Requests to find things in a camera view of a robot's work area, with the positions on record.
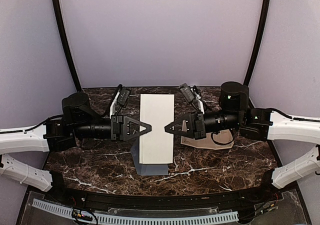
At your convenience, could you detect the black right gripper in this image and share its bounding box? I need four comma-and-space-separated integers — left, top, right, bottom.
164, 108, 243, 140

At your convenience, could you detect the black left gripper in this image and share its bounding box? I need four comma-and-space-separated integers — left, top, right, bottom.
73, 114, 152, 142

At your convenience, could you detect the beige lined letter paper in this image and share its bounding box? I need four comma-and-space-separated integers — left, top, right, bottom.
139, 94, 175, 165

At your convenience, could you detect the grey paper envelope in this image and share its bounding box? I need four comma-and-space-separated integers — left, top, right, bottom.
130, 142, 169, 176

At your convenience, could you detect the beige letter sheet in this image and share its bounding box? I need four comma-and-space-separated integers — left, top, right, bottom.
180, 129, 234, 150

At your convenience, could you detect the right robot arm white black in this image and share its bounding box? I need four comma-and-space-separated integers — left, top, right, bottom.
164, 81, 320, 202

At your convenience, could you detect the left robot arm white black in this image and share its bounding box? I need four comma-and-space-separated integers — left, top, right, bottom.
0, 92, 152, 203

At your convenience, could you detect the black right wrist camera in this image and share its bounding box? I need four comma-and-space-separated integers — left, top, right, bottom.
178, 83, 195, 104

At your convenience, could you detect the white slotted cable duct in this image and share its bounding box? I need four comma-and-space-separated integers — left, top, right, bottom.
32, 199, 239, 225

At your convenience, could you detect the black left frame post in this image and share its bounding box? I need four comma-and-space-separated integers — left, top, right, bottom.
52, 0, 82, 92

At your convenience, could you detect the black frame post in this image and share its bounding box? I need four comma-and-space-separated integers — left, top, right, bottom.
243, 0, 270, 86
52, 0, 82, 92

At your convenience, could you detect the black right frame post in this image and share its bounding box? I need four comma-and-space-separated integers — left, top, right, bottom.
243, 0, 270, 86

